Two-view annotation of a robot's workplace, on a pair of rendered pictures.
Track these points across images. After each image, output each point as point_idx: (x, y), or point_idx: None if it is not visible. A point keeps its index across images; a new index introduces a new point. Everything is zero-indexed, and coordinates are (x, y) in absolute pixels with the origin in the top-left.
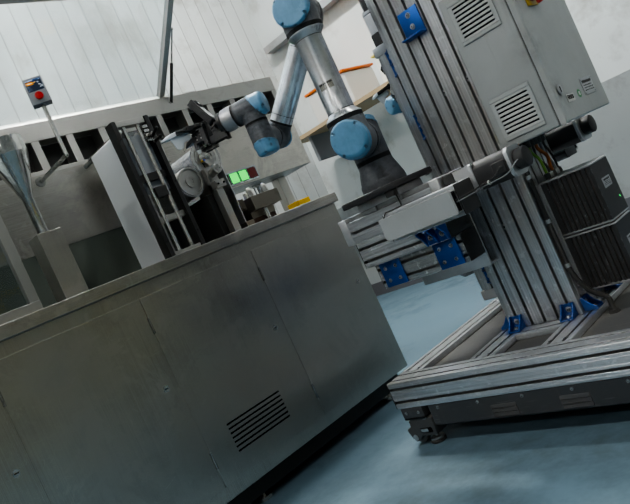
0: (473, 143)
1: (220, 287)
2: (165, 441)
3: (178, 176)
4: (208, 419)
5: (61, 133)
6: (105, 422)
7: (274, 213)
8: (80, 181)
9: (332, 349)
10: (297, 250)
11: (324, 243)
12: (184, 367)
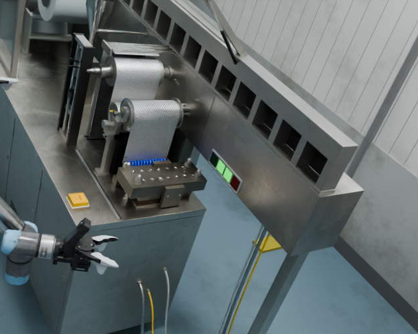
0: None
1: (30, 161)
2: (2, 169)
3: (110, 103)
4: (9, 187)
5: (170, 16)
6: None
7: (137, 201)
8: (158, 54)
9: (40, 264)
10: (54, 209)
11: (64, 234)
12: (12, 161)
